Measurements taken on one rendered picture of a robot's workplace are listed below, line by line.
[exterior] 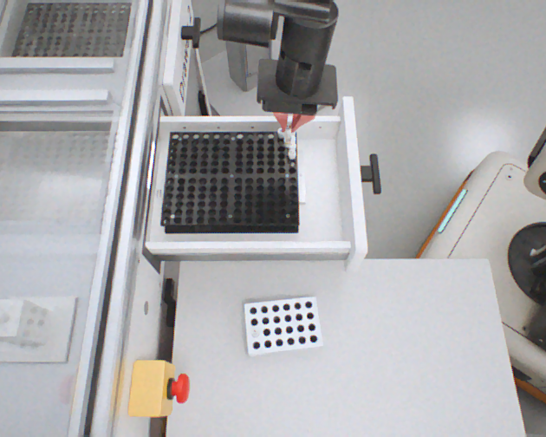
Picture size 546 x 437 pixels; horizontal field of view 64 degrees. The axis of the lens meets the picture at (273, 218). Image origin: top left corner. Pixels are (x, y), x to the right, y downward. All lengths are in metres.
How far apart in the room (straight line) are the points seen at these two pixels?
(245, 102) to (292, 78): 1.38
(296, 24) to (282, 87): 0.09
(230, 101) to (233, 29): 1.43
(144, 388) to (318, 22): 0.50
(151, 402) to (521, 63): 2.14
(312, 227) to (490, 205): 0.89
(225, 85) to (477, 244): 1.19
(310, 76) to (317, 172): 0.31
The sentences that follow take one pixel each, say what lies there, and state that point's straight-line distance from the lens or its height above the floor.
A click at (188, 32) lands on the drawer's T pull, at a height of 0.91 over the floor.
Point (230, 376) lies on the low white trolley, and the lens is 0.78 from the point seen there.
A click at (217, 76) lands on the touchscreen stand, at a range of 2.02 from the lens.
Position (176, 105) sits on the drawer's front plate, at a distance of 0.87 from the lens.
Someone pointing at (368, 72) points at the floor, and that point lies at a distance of 2.12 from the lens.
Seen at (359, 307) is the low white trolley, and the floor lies 0.76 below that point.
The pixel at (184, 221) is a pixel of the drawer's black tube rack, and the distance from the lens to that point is 0.71.
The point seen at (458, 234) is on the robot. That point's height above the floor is 0.28.
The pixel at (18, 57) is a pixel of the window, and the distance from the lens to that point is 0.44.
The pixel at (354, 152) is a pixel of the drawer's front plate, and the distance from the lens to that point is 0.73.
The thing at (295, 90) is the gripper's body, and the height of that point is 1.12.
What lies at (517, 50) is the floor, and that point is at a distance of 2.44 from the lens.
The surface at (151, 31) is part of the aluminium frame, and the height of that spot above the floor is 0.99.
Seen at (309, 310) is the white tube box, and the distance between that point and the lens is 0.76.
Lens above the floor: 1.54
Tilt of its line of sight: 67 degrees down
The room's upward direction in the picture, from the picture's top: straight up
